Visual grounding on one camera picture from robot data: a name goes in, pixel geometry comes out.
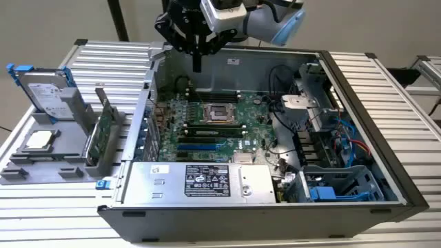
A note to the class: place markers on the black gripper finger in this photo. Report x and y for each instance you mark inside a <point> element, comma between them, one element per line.
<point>170,31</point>
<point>220,41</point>

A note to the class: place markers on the Nvidia Quadro graphics card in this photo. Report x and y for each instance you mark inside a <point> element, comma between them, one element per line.
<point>102,129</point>

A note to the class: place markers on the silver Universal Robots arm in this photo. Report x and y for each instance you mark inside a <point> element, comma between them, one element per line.
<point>261,23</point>

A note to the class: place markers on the black stand pole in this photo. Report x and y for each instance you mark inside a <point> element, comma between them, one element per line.
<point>118,20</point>

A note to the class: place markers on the round black case speaker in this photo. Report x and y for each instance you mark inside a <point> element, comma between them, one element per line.
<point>182,82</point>

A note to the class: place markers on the CPU socket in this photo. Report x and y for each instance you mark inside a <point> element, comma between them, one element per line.
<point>218,112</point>

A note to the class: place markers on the green Dell motherboard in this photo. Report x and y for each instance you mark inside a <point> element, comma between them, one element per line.
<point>250,124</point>

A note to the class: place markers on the RAM stick with white label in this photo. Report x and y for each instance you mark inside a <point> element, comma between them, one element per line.
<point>206,132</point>

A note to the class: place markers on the blue expansion slot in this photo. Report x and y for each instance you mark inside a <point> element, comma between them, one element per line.
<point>200,147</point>

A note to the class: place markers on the hard disk in blue carrier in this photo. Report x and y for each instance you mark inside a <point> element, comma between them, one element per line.
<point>42,95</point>

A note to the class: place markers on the silver finned chipset heatsink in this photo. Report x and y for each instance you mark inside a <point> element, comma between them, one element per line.
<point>244,158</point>

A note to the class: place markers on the grey plastic parts rack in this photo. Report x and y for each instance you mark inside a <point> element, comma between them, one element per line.
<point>65,144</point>

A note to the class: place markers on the silver CPU chip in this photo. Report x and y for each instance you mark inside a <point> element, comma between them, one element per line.
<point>38,140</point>

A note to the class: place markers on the silver power supply unit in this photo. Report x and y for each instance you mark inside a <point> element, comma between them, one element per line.
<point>165,191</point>

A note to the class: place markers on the green RAM stick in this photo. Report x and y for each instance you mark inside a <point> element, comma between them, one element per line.
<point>44,155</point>

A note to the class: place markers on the neighbouring metal slat table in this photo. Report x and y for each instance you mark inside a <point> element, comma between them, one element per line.
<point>430,67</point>

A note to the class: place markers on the blue case latch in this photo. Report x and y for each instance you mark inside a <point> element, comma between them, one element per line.
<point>100,184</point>

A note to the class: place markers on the blue plastic disk bay clip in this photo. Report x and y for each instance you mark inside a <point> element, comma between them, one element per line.
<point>321,193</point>

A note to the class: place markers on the open grey PC case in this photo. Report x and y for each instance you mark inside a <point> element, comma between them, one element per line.
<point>241,222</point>

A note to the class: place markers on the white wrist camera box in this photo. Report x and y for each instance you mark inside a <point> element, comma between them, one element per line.
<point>224,15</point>

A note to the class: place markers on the metal drive bracket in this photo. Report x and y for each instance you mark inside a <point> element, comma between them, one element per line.
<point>296,102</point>

